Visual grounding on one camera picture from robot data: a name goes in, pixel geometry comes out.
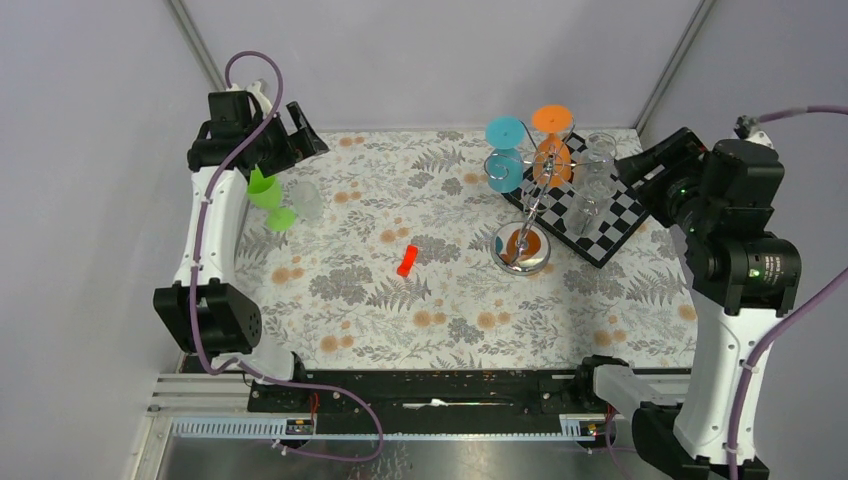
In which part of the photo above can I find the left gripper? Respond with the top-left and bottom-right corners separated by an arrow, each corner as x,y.
243,102 -> 327,177

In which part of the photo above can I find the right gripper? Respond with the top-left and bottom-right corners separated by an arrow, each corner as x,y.
612,124 -> 713,235

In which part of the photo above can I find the clear wine glass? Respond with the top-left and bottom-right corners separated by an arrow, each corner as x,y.
574,132 -> 616,198
290,182 -> 324,221
566,174 -> 617,237

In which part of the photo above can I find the green wine glass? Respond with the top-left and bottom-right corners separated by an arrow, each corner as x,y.
247,168 -> 297,232

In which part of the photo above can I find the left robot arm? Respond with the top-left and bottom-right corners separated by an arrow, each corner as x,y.
153,82 -> 329,411

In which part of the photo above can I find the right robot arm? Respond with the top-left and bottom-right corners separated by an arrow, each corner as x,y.
573,128 -> 802,479

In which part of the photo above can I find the orange wine glass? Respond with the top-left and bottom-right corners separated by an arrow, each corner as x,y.
531,104 -> 574,188

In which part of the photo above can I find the blue wine glass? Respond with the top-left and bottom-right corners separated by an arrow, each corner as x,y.
484,116 -> 526,193

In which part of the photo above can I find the chrome wine glass rack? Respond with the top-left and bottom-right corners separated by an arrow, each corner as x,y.
490,120 -> 578,276

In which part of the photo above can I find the black white checkerboard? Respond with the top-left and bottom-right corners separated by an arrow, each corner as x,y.
503,132 -> 648,268

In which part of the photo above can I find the floral tablecloth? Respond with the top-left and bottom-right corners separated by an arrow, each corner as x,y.
236,131 -> 697,369

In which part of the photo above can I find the small red block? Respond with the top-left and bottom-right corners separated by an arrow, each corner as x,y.
396,245 -> 419,278

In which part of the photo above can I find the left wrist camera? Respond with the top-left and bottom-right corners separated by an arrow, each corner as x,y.
227,79 -> 273,116

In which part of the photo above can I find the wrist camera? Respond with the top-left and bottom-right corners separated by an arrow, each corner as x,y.
733,115 -> 774,149
227,79 -> 273,116

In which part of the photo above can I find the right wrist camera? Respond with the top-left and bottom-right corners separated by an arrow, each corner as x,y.
733,115 -> 774,149

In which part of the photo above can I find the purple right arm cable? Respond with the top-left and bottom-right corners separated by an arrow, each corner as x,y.
725,105 -> 848,480

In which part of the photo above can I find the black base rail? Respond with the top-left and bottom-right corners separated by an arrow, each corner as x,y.
247,370 -> 609,436

